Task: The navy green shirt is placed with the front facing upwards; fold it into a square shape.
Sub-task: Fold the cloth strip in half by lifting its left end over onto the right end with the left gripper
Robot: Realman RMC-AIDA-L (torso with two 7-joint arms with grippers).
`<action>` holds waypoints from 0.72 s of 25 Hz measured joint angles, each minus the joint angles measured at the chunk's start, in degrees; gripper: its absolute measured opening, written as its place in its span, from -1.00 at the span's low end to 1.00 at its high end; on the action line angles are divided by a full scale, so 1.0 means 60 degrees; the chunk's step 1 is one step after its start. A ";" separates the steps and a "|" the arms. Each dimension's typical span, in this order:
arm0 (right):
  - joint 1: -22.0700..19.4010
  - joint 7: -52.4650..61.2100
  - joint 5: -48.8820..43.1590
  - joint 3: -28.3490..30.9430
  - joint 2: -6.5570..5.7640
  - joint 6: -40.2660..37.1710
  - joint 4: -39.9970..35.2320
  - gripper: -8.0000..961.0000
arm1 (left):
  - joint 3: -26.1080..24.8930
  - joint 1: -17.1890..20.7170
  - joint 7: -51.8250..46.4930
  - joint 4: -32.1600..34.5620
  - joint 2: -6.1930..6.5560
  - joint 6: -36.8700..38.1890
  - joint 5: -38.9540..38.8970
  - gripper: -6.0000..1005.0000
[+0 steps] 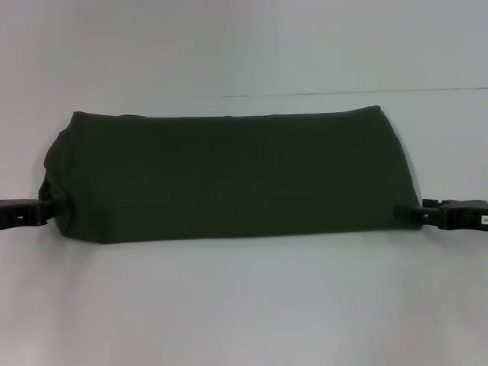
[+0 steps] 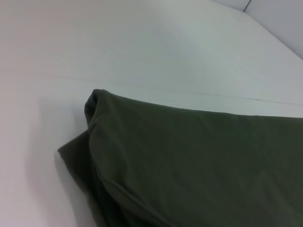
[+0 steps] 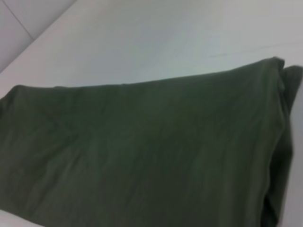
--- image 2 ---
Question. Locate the dark green FREE t-shirt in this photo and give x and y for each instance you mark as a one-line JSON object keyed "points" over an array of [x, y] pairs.
{"points": [[189, 165]]}

